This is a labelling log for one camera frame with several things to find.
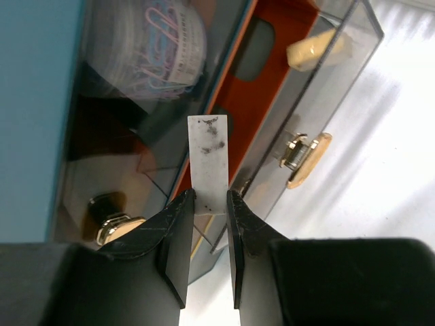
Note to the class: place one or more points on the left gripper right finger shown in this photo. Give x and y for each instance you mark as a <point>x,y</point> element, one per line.
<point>357,281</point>

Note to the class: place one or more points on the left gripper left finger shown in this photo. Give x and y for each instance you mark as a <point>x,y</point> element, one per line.
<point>140,278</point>

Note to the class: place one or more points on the teal drawer organizer box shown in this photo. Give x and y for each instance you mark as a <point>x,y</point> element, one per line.
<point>82,168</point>

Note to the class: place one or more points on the silver staple box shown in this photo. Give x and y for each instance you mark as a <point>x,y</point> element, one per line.
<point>208,154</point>

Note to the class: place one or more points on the small yellow eraser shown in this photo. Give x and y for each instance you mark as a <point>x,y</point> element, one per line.
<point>304,55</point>

